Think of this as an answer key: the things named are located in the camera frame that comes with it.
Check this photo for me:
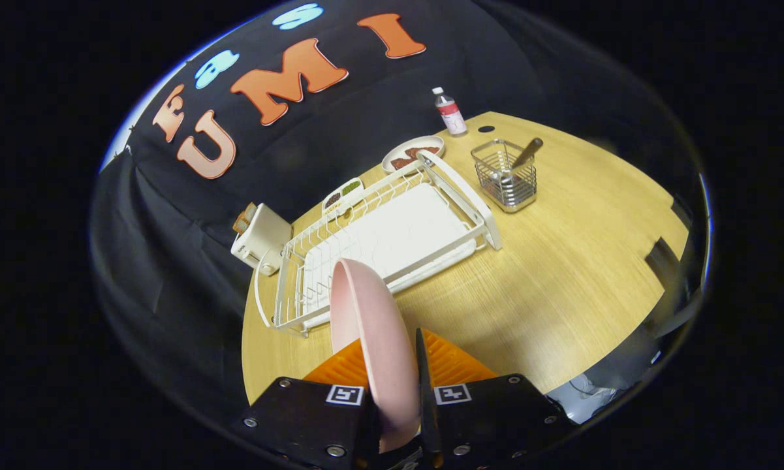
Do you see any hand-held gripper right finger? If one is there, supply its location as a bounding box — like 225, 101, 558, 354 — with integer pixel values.
415, 328, 572, 469

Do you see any pink plate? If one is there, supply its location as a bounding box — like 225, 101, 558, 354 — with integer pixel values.
330, 258, 422, 453

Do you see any white wire dish rack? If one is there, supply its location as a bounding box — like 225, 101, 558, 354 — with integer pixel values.
253, 150, 503, 337

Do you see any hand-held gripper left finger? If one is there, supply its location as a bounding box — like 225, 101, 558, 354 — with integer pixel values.
232, 336, 383, 470

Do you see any metal wire basket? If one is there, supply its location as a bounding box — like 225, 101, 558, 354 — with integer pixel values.
471, 138, 538, 214

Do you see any white round dish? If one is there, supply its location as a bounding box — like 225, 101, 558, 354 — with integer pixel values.
382, 135, 445, 173

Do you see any brown toast slice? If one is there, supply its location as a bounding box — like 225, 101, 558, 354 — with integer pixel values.
233, 202, 258, 234

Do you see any dark-handled spoon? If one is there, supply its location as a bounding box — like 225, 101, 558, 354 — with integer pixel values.
499, 137, 544, 196

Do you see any clear bottle with red label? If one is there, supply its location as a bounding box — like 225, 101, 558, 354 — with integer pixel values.
431, 87, 468, 136

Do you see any white toaster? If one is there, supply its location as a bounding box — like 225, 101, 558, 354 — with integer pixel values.
230, 203, 293, 276

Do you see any white divided dish with beans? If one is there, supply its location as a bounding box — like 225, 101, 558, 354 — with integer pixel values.
321, 177, 365, 216

